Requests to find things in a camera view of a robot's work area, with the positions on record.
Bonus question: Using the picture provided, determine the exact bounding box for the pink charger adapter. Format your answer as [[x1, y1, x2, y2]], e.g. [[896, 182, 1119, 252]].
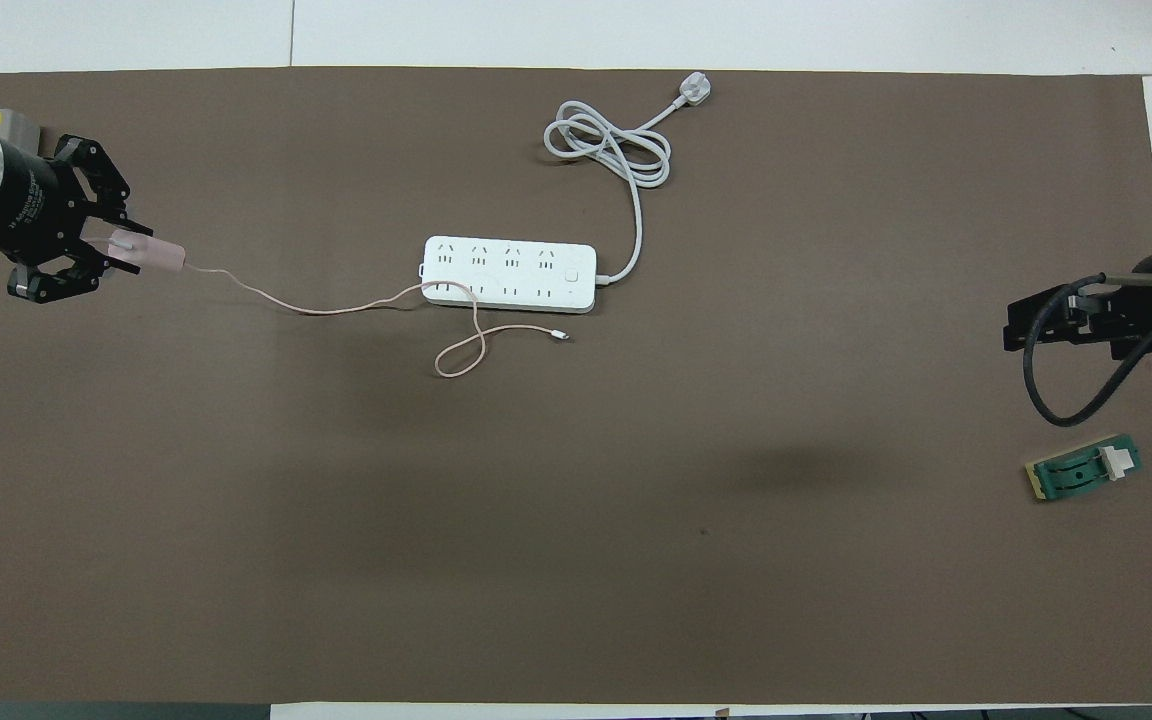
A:
[[106, 230, 187, 276]]

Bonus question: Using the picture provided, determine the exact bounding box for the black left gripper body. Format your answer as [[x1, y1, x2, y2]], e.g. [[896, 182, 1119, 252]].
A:
[[0, 146, 89, 268]]

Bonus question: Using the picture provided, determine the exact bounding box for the green knife switch block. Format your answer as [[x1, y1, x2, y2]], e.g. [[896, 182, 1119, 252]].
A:
[[1023, 433, 1144, 504]]

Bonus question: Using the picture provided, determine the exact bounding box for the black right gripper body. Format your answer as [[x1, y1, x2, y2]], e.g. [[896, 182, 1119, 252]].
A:
[[1071, 270, 1152, 359]]

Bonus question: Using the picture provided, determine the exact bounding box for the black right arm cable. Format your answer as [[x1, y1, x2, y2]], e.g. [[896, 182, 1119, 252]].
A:
[[1023, 272, 1152, 429]]

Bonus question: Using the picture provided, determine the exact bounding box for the brown table mat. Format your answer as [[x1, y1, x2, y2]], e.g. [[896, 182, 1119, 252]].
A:
[[0, 66, 1152, 706]]

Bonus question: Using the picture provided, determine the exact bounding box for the pink charging cable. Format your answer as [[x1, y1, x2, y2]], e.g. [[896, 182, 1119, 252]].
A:
[[184, 262, 571, 379]]

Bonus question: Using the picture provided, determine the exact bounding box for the white power strip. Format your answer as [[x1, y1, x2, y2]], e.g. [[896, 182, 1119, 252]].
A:
[[420, 235, 599, 315]]

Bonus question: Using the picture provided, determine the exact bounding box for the grey on-off switch box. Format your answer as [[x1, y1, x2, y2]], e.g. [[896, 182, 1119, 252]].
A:
[[0, 107, 42, 161]]

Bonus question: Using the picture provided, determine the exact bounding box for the white power cord with plug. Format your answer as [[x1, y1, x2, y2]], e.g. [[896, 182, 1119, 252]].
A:
[[544, 72, 714, 287]]

